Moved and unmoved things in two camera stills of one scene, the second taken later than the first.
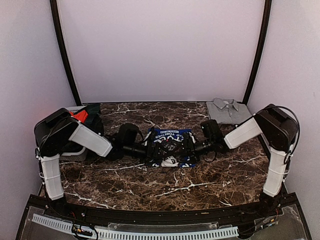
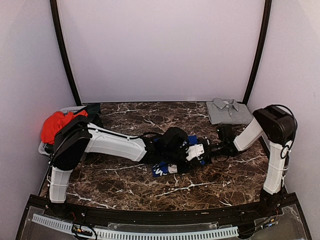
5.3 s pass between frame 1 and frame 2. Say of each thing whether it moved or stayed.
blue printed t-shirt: moved
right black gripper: moved
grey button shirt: stayed
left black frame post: stayed
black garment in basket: stayed
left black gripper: moved
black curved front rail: stayed
